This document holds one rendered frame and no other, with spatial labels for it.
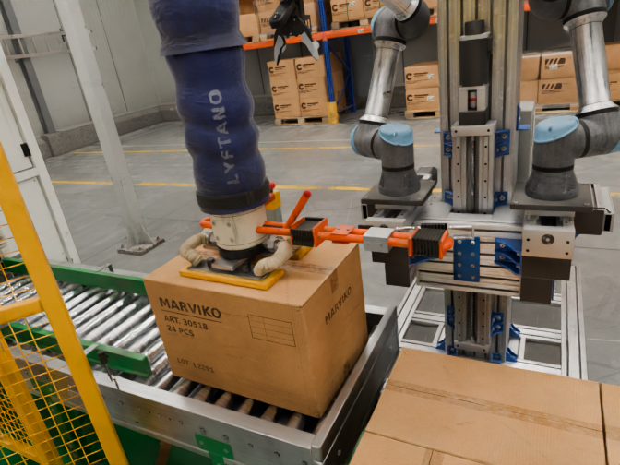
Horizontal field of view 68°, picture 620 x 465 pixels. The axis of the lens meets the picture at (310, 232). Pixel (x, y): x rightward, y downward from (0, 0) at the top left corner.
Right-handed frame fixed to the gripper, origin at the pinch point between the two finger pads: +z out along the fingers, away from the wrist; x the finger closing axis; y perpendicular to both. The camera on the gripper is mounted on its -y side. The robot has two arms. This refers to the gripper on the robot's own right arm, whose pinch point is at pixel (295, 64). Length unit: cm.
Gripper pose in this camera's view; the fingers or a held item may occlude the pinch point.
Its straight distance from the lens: 156.7
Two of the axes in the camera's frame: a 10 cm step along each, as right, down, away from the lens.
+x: -8.9, -0.6, 4.5
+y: 4.4, -4.1, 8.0
